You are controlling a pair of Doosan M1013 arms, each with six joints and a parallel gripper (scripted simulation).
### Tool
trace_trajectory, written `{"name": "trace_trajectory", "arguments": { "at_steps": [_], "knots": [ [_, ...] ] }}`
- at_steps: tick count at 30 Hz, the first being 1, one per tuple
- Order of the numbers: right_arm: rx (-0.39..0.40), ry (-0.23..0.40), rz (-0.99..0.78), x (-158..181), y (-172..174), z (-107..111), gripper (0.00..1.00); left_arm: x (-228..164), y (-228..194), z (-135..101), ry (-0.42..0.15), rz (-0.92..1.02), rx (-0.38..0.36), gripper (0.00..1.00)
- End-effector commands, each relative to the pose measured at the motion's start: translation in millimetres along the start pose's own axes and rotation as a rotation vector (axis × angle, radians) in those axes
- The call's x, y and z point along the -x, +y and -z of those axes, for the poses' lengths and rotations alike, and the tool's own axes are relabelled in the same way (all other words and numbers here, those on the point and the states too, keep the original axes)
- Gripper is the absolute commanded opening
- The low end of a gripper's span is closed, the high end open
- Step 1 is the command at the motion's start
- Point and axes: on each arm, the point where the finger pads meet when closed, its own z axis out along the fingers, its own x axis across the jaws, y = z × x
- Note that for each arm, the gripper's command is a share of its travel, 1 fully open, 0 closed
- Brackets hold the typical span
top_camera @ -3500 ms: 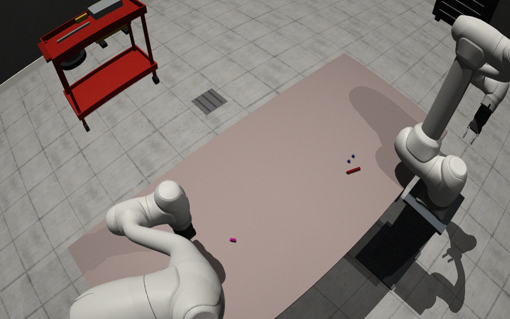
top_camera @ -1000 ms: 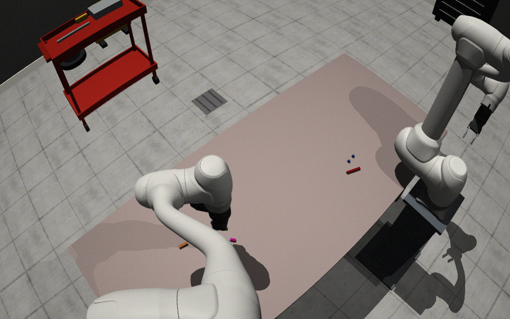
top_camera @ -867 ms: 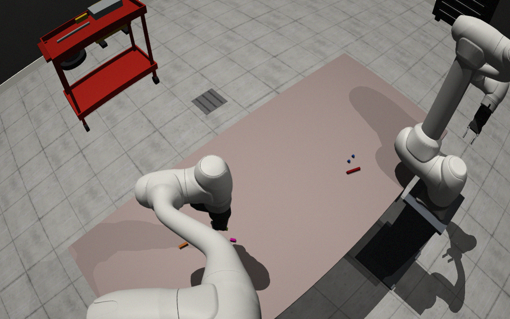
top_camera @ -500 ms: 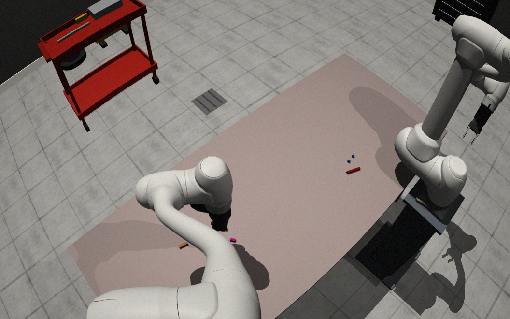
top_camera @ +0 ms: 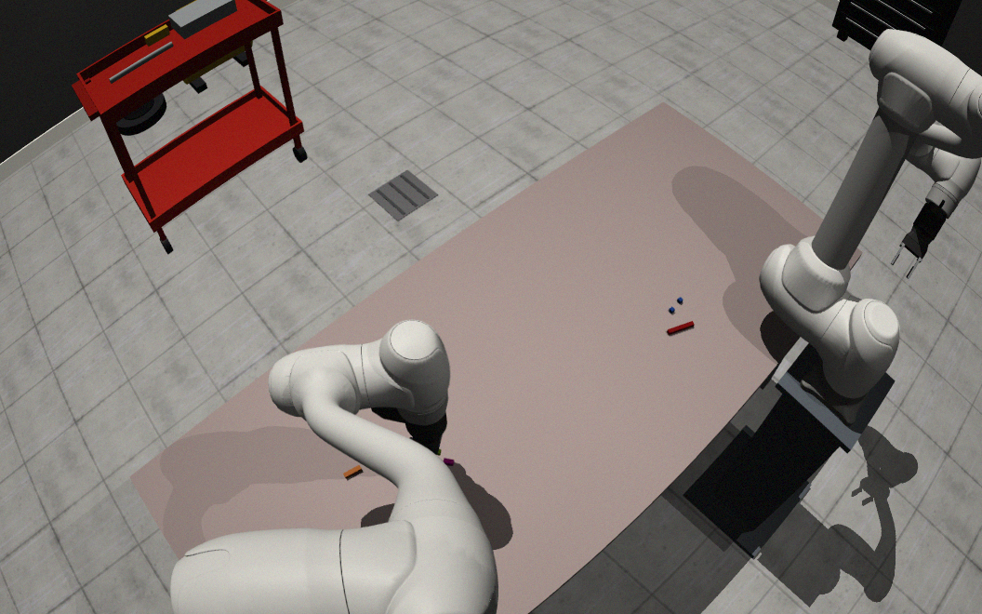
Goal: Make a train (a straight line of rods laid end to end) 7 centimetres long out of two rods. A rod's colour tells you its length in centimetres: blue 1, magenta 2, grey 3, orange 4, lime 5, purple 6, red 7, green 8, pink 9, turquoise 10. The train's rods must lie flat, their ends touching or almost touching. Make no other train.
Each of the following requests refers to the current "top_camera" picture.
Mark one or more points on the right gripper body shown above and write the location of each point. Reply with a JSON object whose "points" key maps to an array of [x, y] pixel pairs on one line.
{"points": [[930, 220]]}

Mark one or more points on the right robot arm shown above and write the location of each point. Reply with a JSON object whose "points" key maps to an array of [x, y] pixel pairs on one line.
{"points": [[806, 284]]}

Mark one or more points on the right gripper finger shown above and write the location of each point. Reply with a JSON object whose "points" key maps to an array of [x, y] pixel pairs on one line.
{"points": [[913, 267], [897, 254]]}

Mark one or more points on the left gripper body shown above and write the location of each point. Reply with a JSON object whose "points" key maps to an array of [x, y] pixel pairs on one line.
{"points": [[418, 424]]}

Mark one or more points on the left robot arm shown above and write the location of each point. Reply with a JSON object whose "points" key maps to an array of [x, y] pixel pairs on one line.
{"points": [[434, 558]]}

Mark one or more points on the dark red rod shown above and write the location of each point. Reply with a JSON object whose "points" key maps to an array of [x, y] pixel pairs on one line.
{"points": [[680, 328]]}

